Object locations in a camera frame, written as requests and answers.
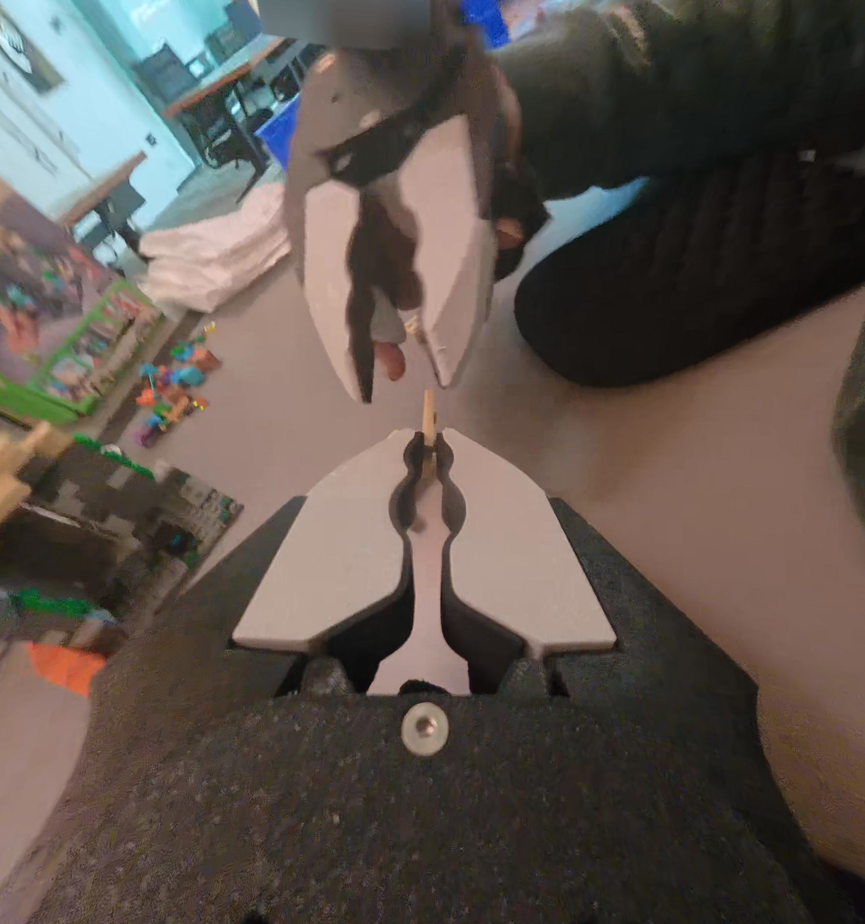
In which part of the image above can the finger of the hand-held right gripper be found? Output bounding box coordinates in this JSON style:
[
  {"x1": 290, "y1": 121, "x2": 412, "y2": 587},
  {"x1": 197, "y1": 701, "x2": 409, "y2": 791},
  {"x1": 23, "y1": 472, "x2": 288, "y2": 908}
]
[
  {"x1": 402, "y1": 114, "x2": 497, "y2": 391},
  {"x1": 301, "y1": 184, "x2": 375, "y2": 405}
]

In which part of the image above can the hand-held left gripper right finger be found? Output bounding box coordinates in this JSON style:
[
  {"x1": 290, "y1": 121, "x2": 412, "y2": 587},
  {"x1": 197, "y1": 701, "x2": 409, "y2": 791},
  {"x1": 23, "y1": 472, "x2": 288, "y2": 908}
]
[{"x1": 438, "y1": 428, "x2": 619, "y2": 661}]

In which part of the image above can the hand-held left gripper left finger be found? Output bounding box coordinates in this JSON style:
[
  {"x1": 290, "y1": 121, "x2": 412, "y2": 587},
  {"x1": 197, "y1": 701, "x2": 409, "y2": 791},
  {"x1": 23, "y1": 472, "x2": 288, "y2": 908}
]
[{"x1": 232, "y1": 428, "x2": 416, "y2": 683}]

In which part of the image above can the tan two-stud toy plate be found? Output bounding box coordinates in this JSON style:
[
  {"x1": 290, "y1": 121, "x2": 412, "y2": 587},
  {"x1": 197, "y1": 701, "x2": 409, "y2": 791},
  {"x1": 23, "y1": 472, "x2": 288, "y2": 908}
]
[{"x1": 418, "y1": 390, "x2": 442, "y2": 481}]

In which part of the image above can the person's right forearm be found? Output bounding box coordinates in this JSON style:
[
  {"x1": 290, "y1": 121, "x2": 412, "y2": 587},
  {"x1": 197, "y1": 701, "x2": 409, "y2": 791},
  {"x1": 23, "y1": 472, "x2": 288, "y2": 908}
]
[{"x1": 486, "y1": 0, "x2": 865, "y2": 203}]

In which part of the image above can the wooden office desk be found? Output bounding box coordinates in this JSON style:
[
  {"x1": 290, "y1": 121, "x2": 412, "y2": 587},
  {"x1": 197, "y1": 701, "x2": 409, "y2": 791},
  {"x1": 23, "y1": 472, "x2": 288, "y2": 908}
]
[
  {"x1": 164, "y1": 36, "x2": 318, "y2": 203},
  {"x1": 57, "y1": 150, "x2": 152, "y2": 250}
]

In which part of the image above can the person's right hand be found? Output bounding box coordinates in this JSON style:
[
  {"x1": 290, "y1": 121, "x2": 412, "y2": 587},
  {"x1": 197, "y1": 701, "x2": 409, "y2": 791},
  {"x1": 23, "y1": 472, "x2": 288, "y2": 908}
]
[{"x1": 468, "y1": 43, "x2": 550, "y2": 284}]

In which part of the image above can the blue plastic bin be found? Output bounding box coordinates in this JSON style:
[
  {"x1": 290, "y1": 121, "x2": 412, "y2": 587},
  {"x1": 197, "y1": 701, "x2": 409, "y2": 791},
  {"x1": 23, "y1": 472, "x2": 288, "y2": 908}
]
[{"x1": 254, "y1": 0, "x2": 511, "y2": 173}]

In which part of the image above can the stack of white paper bags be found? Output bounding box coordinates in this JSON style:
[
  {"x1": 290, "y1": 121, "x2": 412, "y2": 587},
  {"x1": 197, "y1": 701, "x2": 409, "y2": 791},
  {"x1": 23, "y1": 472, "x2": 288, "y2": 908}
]
[{"x1": 138, "y1": 180, "x2": 294, "y2": 313}]

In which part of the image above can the pile of colourful toy pieces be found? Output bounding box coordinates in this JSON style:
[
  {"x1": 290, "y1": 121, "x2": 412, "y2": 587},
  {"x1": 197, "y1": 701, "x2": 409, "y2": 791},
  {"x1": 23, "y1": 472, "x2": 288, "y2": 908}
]
[{"x1": 132, "y1": 321, "x2": 224, "y2": 450}]

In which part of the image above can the grey toy brick castle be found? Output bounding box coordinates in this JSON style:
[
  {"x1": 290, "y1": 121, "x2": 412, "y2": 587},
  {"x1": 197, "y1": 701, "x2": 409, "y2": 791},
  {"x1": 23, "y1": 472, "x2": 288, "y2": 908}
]
[{"x1": 0, "y1": 422, "x2": 245, "y2": 697}]

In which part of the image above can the green toy set box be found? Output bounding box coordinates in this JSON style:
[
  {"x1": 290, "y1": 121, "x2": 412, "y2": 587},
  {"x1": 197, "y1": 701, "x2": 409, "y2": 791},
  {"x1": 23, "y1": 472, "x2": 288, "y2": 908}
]
[{"x1": 0, "y1": 209, "x2": 165, "y2": 428}]

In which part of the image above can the dark wall sign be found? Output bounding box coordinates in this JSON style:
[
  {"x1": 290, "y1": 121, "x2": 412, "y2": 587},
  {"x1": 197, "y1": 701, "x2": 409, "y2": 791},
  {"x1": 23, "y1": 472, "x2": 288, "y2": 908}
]
[{"x1": 0, "y1": 0, "x2": 66, "y2": 93}]

